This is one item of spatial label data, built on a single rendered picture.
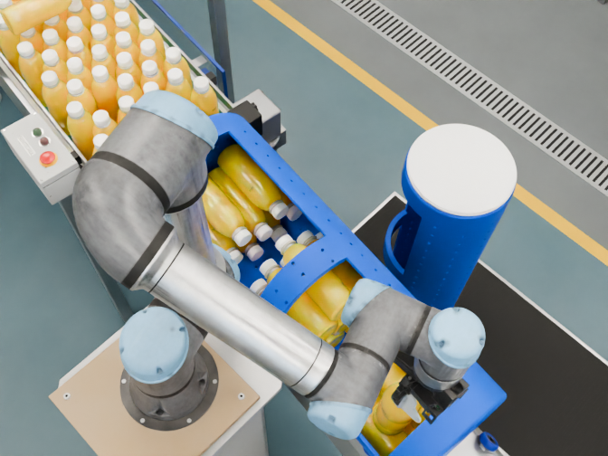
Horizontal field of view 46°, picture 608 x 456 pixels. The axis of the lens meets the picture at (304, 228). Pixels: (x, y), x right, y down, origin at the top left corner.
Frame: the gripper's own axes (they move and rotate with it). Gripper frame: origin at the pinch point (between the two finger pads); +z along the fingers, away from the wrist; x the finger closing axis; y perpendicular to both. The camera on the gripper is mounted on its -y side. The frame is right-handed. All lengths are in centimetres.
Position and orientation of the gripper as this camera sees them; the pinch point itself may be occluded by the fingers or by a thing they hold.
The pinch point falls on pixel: (408, 392)
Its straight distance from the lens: 130.3
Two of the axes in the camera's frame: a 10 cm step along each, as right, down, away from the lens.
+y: 6.3, 6.9, -3.6
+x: 7.8, -5.4, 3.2
